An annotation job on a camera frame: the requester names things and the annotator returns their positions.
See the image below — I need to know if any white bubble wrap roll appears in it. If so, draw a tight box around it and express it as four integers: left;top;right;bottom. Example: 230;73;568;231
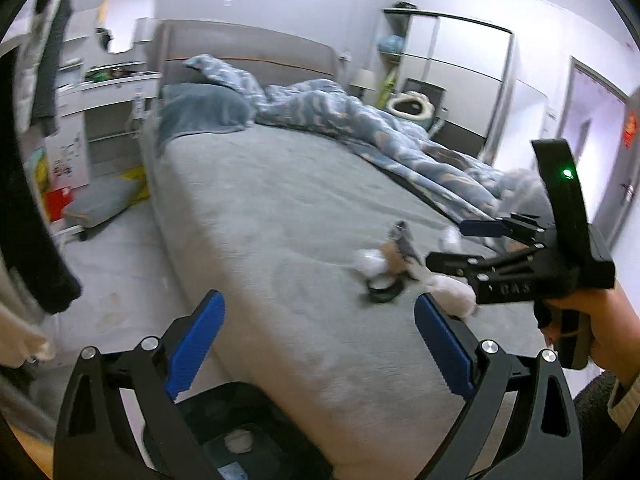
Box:
415;265;477;319

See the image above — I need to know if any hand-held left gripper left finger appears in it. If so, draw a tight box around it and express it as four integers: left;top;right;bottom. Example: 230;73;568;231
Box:
52;290;226;480

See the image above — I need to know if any grey hanging vest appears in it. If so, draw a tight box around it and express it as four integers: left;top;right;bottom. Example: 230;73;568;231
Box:
31;0;75;137

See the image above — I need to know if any bedside table lamp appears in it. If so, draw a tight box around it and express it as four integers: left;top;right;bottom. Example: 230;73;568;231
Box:
350;70;376;107

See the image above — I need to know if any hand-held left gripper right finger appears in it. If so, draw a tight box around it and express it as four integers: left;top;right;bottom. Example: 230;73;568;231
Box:
414;292;585;480

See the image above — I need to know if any grey door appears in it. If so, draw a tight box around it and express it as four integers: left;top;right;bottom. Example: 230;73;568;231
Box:
556;56;640;243

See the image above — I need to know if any black chair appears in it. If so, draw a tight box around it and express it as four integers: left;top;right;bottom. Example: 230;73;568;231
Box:
402;77;447;128

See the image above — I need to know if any blue patterned fleece blanket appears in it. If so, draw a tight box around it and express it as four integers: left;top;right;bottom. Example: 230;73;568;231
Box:
185;54;551;226

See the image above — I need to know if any white dressing table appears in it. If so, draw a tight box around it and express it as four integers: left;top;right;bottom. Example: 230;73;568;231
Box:
54;57;164;183

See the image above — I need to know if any grey padded stool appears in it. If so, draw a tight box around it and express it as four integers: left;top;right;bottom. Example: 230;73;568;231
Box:
61;177;147;241

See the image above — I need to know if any yellow picture board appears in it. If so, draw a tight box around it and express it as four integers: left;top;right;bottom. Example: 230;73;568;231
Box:
24;149;52;198

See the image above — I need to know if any person's right hand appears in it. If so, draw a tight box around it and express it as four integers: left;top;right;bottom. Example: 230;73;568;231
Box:
534;280;640;376

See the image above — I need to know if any mirrored wardrobe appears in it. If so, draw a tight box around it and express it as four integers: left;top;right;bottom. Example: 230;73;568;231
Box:
382;7;517;162

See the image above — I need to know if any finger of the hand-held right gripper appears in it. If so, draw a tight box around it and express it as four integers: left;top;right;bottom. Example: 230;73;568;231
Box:
426;245;546;283
460;212;551;246

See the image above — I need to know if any light blue plush toy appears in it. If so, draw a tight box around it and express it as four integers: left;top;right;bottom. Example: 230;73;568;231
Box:
379;35;407;57

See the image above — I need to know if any cream pet bed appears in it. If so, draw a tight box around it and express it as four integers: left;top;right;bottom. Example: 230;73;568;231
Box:
389;91;434;122

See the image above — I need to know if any yellow-green toy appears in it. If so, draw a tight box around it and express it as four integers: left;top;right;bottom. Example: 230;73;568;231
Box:
380;71;397;108

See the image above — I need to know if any grey snack packet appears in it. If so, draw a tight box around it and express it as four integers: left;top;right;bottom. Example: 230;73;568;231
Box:
382;220;425;282

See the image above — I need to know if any red door decoration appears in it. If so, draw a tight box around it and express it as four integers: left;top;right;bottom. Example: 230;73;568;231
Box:
621;111;640;152

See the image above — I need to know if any grey bed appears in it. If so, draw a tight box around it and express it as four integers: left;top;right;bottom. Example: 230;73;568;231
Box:
137;19;551;467

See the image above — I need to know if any black tape ring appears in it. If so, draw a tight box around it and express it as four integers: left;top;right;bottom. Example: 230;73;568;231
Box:
365;280;407;306

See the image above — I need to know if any white tissue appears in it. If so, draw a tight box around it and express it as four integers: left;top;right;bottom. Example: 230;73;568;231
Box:
352;249;387;277

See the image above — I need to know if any arched wall mirror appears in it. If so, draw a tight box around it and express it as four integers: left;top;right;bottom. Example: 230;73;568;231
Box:
99;0;157;56

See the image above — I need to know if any dark trash bin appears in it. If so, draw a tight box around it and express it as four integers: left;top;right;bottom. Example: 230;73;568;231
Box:
144;382;332;480

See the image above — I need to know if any black hanging coat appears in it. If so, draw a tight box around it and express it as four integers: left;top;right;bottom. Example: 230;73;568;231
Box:
0;0;83;315

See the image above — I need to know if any person's dark clothing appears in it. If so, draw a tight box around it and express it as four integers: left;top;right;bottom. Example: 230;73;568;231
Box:
570;372;640;480

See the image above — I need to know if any grey-blue pillow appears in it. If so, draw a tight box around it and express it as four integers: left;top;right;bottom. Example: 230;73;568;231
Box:
159;82;257;145

